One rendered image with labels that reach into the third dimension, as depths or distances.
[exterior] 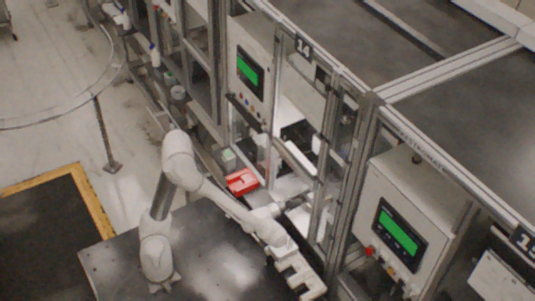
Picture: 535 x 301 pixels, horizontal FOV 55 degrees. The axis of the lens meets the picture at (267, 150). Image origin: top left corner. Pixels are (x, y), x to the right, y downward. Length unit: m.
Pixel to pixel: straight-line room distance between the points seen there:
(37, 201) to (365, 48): 2.99
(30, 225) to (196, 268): 1.67
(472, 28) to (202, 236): 1.81
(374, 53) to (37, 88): 3.91
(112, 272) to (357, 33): 1.81
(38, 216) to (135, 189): 0.74
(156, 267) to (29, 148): 2.36
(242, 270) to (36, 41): 3.96
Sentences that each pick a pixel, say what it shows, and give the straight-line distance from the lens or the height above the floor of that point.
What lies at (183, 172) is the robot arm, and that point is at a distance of 2.32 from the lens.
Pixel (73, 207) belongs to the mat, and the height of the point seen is 0.01.
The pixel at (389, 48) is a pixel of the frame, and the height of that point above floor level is 2.01.
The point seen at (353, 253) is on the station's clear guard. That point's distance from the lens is 2.48.
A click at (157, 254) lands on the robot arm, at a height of 0.94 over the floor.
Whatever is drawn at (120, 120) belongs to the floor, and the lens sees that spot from 4.86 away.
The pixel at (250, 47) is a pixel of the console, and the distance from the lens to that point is 2.52.
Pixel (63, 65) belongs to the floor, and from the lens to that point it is 5.67.
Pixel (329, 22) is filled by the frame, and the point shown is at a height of 2.01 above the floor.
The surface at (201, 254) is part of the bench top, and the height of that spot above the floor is 0.68.
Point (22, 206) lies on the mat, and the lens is 4.38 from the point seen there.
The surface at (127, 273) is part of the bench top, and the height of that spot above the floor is 0.68.
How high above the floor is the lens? 3.19
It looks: 45 degrees down
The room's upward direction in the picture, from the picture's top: 3 degrees clockwise
